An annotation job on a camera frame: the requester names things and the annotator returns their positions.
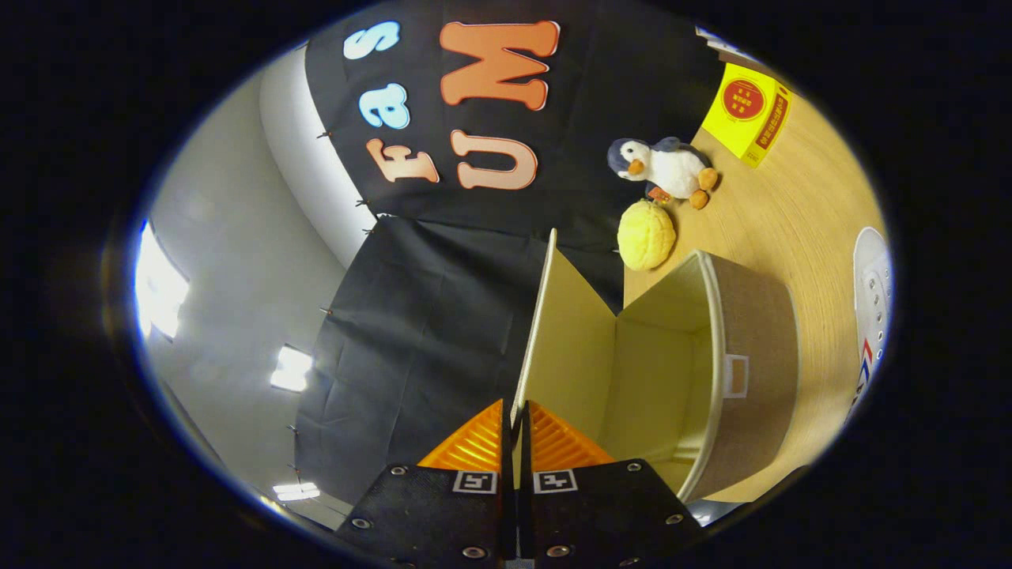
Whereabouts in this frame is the yellow round plush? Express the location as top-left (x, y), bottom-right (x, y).
top-left (617, 200), bottom-right (678, 272)

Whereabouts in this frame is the white canvas shoe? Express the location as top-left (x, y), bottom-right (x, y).
top-left (844, 227), bottom-right (896, 424)

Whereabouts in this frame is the black backdrop cloth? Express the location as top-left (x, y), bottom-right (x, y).
top-left (294, 0), bottom-right (732, 507)

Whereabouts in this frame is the beige fabric storage box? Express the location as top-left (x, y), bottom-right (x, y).
top-left (512, 228), bottom-right (801, 504)

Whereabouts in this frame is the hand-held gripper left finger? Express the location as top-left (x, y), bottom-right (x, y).
top-left (335, 398), bottom-right (519, 569)

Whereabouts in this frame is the penguin plush toy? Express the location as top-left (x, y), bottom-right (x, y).
top-left (607, 137), bottom-right (720, 210)

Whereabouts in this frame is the yellow book red circle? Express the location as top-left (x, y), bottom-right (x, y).
top-left (701, 62), bottom-right (793, 168)

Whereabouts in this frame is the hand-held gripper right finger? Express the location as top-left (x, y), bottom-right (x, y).
top-left (519, 400), bottom-right (706, 569)

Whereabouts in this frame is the row of black cloth clips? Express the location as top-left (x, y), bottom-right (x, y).
top-left (285, 130), bottom-right (380, 479)

